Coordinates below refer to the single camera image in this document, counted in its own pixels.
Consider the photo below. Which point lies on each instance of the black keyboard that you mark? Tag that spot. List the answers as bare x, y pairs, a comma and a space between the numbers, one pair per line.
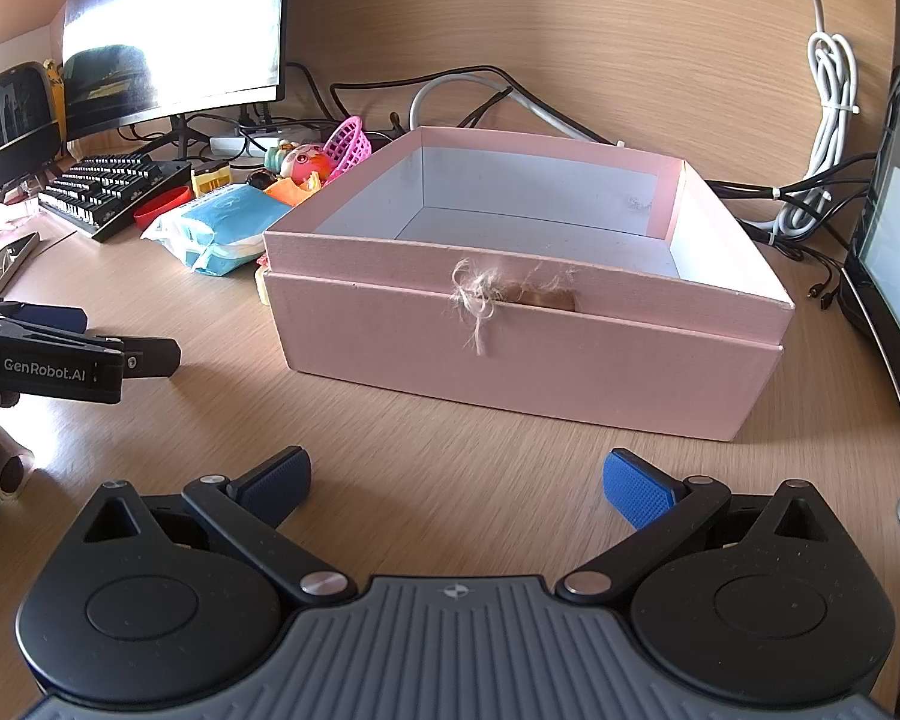
112, 191

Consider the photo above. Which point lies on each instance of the pink round toy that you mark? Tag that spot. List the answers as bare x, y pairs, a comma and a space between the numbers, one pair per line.
304, 163

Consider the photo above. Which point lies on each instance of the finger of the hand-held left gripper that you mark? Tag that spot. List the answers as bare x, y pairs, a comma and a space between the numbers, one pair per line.
154, 358
60, 319

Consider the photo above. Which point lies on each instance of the curved computer monitor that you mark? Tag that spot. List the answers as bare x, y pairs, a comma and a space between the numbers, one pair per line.
180, 22

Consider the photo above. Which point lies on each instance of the black framed screen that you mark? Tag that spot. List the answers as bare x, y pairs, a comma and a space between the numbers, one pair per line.
892, 240

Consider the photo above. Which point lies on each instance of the white power strip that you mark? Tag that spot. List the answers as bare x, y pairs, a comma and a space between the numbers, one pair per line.
229, 145

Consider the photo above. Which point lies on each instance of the blue wet wipes pack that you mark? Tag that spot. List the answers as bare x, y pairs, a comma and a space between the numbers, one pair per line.
225, 221

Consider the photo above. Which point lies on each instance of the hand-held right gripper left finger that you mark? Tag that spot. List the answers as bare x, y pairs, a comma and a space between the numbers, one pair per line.
277, 481

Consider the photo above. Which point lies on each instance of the red round case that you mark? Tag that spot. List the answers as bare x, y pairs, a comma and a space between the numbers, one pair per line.
161, 210

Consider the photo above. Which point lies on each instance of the pink cardboard box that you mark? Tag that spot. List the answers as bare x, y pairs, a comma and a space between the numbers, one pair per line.
540, 360

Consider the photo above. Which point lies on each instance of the person's left hand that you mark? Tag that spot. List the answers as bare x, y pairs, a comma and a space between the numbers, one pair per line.
13, 465

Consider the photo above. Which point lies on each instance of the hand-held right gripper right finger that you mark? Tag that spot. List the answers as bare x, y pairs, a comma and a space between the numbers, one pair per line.
637, 493

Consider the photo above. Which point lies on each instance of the teal small toy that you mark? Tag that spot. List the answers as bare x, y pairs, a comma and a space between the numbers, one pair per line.
276, 156

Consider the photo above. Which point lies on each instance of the pink plastic basket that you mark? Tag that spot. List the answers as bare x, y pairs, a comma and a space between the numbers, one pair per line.
347, 146

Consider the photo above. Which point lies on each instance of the orange plastic toy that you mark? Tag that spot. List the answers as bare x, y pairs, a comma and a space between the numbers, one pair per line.
292, 191

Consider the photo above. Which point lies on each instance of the wooden desktop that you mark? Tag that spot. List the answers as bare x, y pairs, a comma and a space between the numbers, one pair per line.
450, 480

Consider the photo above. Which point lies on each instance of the dark flat object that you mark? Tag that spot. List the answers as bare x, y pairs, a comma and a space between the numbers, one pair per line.
4, 259

